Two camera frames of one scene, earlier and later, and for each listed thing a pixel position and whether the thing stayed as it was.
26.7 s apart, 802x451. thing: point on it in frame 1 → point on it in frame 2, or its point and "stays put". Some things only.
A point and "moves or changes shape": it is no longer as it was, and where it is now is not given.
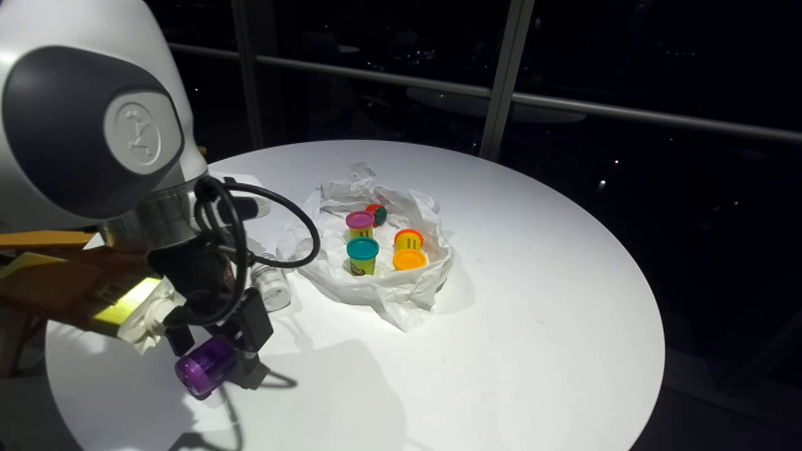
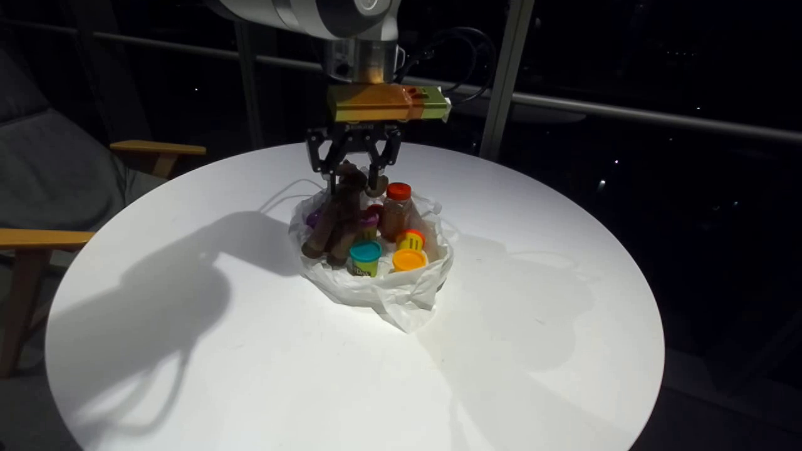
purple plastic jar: [204, 369] moves or changes shape
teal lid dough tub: [362, 254] stays put
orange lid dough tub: [409, 260] stays put
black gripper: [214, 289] → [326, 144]
